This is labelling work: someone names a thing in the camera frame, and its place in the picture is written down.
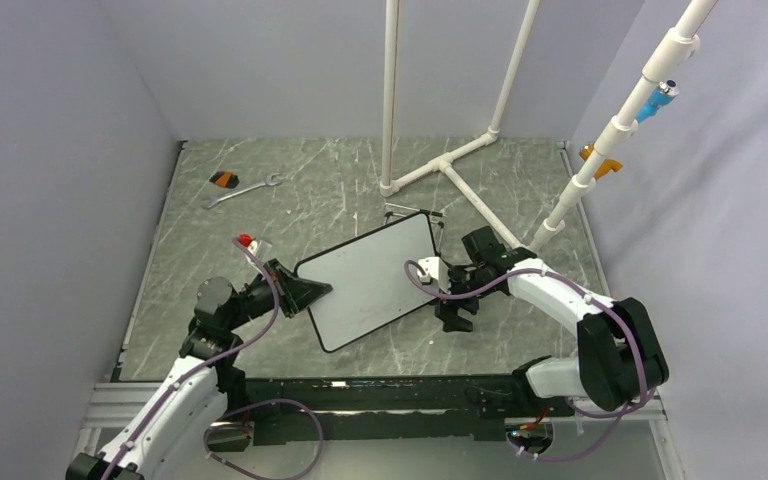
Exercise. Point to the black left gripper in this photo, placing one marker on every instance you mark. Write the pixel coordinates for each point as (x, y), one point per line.
(295, 293)

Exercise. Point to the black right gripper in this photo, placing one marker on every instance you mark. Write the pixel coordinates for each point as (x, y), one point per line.
(447, 312)

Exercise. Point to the white whiteboard black frame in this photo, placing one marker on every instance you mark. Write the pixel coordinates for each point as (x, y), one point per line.
(370, 287)

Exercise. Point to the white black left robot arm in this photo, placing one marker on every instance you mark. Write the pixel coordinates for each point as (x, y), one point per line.
(203, 384)

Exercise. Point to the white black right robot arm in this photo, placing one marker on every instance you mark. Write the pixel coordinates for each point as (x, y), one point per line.
(618, 360)

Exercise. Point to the silver open-end wrench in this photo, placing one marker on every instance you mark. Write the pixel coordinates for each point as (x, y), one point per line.
(271, 180)

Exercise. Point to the black orange small tool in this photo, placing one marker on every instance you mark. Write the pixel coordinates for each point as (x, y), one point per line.
(225, 179)

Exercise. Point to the blue clip on pipe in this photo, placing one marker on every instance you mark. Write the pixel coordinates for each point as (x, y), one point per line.
(662, 96)

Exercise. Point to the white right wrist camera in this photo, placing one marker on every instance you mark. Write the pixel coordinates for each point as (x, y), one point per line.
(433, 271)

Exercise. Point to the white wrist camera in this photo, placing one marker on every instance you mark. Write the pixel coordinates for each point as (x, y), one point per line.
(257, 250)
(433, 271)

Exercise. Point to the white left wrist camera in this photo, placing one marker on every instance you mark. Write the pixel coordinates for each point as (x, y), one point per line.
(257, 250)

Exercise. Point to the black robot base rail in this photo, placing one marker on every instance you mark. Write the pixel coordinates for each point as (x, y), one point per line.
(480, 407)

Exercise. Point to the aluminium extrusion rail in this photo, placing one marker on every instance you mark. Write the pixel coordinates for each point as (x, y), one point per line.
(114, 405)

